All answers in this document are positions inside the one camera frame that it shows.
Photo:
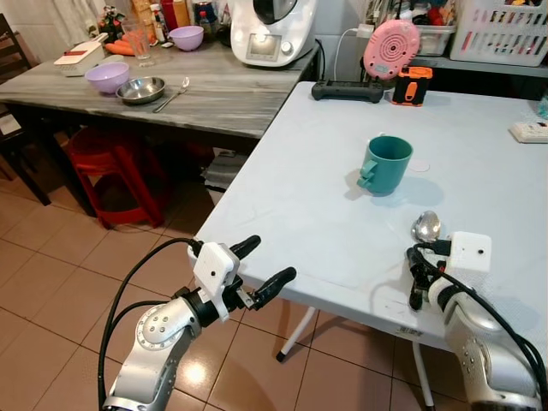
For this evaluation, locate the pink round fan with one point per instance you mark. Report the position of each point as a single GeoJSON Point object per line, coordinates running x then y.
{"type": "Point", "coordinates": [391, 48]}

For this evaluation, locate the small purple bowl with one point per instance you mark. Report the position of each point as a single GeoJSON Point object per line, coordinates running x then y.
{"type": "Point", "coordinates": [187, 38]}

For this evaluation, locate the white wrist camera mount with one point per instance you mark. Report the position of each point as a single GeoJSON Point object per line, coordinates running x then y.
{"type": "Point", "coordinates": [469, 252]}
{"type": "Point", "coordinates": [214, 265]}

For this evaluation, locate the small flower bouquet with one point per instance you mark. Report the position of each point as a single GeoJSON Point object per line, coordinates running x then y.
{"type": "Point", "coordinates": [111, 21]}

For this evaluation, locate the white plastic basket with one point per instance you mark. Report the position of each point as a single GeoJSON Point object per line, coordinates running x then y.
{"type": "Point", "coordinates": [501, 32]}

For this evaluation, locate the white folding table leg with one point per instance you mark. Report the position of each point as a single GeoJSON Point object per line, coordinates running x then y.
{"type": "Point", "coordinates": [423, 372]}

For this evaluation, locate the clear water bottle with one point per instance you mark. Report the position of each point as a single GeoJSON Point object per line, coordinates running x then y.
{"type": "Point", "coordinates": [544, 107]}

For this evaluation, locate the clear drinking glass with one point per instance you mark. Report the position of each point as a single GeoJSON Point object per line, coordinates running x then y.
{"type": "Point", "coordinates": [139, 43]}

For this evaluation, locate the large purple bowl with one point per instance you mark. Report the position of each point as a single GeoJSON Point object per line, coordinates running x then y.
{"type": "Point", "coordinates": [107, 77]}

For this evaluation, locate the red plastic stool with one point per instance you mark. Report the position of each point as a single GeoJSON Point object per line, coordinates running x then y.
{"type": "Point", "coordinates": [111, 163]}

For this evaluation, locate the steel spoon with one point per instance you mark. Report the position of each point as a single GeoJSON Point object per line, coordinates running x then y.
{"type": "Point", "coordinates": [426, 227]}

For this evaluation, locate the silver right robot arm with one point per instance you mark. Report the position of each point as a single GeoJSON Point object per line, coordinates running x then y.
{"type": "Point", "coordinates": [484, 351]}

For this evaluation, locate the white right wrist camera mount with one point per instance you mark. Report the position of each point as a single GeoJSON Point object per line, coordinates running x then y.
{"type": "Point", "coordinates": [469, 252]}

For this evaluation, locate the steel fork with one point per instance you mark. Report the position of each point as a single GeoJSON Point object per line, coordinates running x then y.
{"type": "Point", "coordinates": [171, 96]}

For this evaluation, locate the dark wooden chair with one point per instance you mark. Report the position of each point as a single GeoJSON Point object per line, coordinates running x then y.
{"type": "Point", "coordinates": [13, 60]}

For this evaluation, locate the grey stacked crate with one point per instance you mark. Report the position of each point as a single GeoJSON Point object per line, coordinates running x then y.
{"type": "Point", "coordinates": [224, 171]}

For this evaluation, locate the white kitchen food processor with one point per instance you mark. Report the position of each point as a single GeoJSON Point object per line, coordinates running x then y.
{"type": "Point", "coordinates": [272, 34]}

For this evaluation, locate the grey wooden table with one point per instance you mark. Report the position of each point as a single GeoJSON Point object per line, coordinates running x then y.
{"type": "Point", "coordinates": [214, 98]}

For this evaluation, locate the white power strip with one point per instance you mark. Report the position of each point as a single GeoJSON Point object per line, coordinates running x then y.
{"type": "Point", "coordinates": [531, 132]}

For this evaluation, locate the steel bowl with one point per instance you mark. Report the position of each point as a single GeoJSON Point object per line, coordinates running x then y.
{"type": "Point", "coordinates": [141, 89]}

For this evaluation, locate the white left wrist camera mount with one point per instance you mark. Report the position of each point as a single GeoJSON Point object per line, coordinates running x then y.
{"type": "Point", "coordinates": [214, 265]}

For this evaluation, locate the white round coaster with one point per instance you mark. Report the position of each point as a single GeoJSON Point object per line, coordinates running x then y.
{"type": "Point", "coordinates": [419, 164]}

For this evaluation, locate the clear plastic container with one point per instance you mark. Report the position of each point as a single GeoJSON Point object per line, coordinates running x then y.
{"type": "Point", "coordinates": [435, 38]}

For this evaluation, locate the teal plastic mug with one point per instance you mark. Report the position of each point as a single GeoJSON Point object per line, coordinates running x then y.
{"type": "Point", "coordinates": [387, 164]}

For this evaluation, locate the black game controller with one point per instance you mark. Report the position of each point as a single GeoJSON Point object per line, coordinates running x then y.
{"type": "Point", "coordinates": [347, 91]}

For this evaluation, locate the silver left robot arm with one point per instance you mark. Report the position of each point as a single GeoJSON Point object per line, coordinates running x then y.
{"type": "Point", "coordinates": [158, 330]}

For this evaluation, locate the orange carrot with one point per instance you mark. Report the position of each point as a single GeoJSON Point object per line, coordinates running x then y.
{"type": "Point", "coordinates": [118, 48]}

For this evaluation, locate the orange and black device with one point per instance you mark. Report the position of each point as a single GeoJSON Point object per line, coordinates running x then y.
{"type": "Point", "coordinates": [412, 86]}

